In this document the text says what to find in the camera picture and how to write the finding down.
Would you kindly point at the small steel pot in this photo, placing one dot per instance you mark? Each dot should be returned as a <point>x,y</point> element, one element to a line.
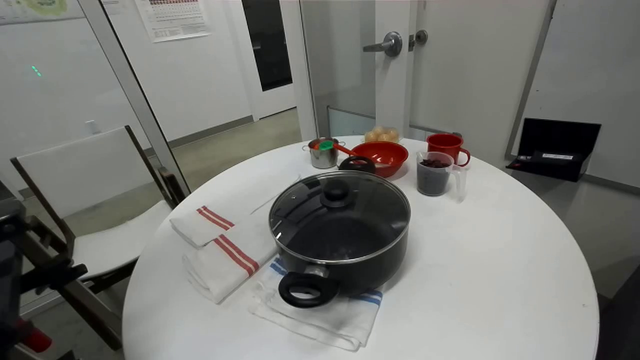
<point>322,157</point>

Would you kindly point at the glass pot lid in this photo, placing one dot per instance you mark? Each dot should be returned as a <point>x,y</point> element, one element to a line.
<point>345,225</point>

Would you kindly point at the black cooking pot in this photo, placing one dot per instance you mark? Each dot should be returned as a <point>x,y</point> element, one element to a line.
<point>350,260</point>

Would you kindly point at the orange spoon with green tip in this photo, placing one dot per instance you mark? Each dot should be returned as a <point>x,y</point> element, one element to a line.
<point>336,147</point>

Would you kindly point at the red plastic bowl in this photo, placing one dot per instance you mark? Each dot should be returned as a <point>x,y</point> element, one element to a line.
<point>385,156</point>

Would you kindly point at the bag of round buns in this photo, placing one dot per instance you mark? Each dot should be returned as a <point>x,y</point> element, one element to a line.
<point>382,134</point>

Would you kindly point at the white towel with red stripes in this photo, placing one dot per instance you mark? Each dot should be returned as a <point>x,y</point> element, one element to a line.
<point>225,240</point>

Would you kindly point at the clear measuring jug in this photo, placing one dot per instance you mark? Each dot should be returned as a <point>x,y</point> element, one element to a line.
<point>435,175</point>

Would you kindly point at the glass door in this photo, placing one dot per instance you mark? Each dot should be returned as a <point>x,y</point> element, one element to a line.
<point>360,70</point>

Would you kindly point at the red mug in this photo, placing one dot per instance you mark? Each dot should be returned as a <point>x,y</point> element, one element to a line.
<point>446,146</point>

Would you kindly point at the white towel with blue stripes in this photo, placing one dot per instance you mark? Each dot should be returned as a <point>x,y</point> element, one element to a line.
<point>330,320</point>

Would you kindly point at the door lock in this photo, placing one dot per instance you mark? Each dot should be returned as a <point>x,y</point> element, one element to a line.
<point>419,38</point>

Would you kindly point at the open black case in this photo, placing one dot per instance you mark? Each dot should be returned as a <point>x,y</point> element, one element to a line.
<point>555,150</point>

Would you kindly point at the wall calendar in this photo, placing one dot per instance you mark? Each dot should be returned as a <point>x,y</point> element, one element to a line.
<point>172,19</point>

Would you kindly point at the white chair with wooden frame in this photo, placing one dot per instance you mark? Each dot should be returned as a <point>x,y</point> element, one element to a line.
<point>90,200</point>

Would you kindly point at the wall socket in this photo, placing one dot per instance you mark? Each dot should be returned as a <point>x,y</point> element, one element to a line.
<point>91,126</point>

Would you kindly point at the wall map poster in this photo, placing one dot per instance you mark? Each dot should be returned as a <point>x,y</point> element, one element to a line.
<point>37,10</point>

